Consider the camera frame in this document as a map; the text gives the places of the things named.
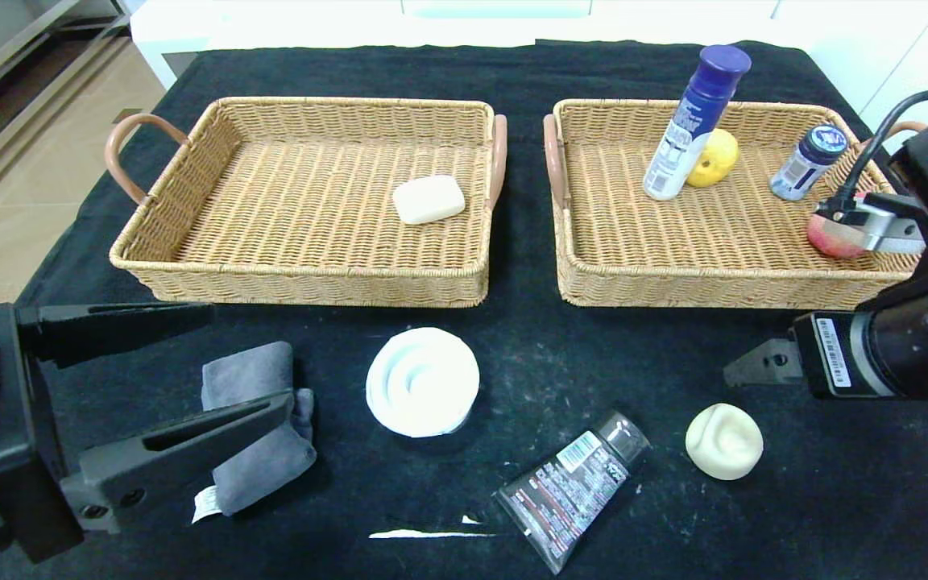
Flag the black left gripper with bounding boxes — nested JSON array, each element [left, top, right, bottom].
[[0, 301, 296, 565]]

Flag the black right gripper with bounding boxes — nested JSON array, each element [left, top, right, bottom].
[[723, 308, 928, 401]]

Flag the pale cream bun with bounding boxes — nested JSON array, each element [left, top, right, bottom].
[[686, 403, 764, 482]]

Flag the yellow pear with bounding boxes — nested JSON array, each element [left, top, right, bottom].
[[686, 128, 740, 189]]

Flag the blue cap spray can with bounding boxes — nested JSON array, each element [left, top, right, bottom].
[[643, 44, 752, 201]]

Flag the wicker basket holding apple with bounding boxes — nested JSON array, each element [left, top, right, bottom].
[[543, 98, 928, 312]]

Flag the wicker basket holding soap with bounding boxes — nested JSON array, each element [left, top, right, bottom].
[[106, 97, 509, 309]]

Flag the grey folded cloth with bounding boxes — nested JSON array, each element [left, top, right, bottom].
[[193, 342, 320, 520]]

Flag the red apple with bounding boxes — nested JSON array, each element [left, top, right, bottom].
[[807, 211, 868, 259]]

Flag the small dark cap bottle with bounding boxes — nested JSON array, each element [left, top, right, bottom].
[[768, 124, 848, 202]]

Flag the black squeeze tube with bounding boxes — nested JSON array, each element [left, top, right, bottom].
[[495, 409, 649, 575]]

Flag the white tape roll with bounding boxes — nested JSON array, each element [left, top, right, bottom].
[[366, 327, 481, 439]]

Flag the white paper strip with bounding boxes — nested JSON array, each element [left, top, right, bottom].
[[369, 516, 497, 540]]

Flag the white soap bar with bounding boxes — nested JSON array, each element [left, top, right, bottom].
[[392, 175, 466, 226]]

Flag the black table cloth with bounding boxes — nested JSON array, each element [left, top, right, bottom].
[[0, 40, 928, 580]]

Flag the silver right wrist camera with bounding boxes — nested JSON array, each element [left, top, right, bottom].
[[812, 190, 928, 311]]

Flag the black right camera cable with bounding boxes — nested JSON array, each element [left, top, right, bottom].
[[835, 89, 928, 212]]

